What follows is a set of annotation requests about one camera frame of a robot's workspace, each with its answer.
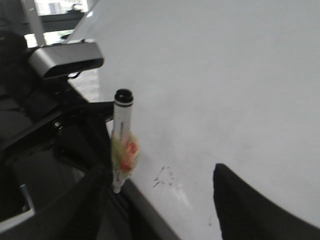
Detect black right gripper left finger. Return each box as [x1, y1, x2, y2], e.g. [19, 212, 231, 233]
[0, 165, 112, 240]

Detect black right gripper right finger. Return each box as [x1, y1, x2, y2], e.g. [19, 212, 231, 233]
[213, 163, 320, 240]

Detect black and white whiteboard marker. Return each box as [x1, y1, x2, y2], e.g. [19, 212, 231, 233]
[111, 88, 140, 194]

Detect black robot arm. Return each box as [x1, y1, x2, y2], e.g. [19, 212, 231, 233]
[0, 30, 320, 240]

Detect white whiteboard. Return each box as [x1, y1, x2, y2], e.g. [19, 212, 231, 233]
[69, 0, 320, 240]

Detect grey front-facing camera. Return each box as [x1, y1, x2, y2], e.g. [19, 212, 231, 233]
[28, 42, 104, 79]

